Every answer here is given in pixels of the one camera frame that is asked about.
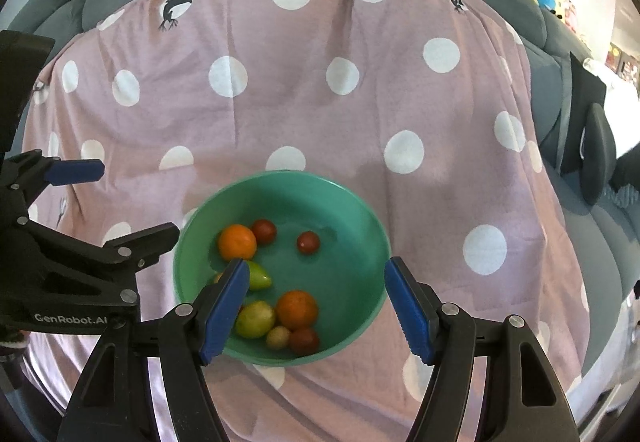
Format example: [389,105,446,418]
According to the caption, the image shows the green yellow tomato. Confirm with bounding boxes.
[234,300,277,339]
[245,260,272,292]

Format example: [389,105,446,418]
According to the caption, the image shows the grey sofa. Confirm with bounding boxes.
[1,0,639,364]

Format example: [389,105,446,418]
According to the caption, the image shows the orange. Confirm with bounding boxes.
[217,224,257,261]
[276,290,319,330]

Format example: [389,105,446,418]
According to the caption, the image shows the yellow cherry tomato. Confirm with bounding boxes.
[266,325,291,351]

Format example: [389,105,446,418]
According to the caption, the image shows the red cherry tomato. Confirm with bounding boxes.
[288,327,320,358]
[296,231,321,256]
[250,219,278,246]

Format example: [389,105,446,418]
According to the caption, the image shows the green bowl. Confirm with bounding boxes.
[174,171,390,366]

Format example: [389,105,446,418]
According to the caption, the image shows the black office chair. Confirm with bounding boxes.
[556,52,616,206]

